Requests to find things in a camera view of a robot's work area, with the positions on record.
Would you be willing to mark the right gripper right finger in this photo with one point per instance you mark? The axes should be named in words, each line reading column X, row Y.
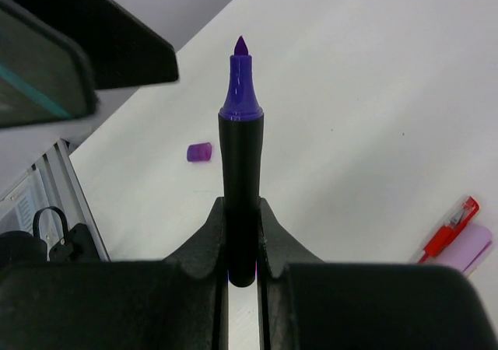
column 307, row 303

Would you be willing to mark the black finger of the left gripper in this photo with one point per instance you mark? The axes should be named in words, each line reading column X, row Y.
column 122, row 50

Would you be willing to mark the black purple-tip marker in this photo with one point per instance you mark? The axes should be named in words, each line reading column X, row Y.
column 241, row 126

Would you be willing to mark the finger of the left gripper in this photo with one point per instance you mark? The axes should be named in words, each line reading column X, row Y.
column 45, row 76

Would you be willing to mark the red gel pen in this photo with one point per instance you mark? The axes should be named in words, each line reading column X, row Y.
column 448, row 231

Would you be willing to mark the purple marker cap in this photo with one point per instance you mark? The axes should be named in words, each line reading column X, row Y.
column 200, row 152

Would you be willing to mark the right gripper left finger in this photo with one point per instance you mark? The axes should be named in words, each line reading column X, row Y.
column 179, row 302

